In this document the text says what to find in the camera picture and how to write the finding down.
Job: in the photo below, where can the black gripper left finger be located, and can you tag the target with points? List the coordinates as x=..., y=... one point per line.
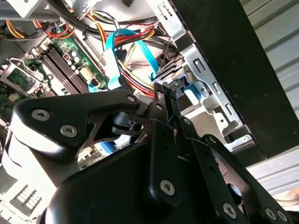
x=70, y=109

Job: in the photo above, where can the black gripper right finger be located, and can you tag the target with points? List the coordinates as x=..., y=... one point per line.
x=210, y=168

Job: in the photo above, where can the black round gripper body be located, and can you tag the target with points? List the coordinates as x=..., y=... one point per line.
x=105, y=186

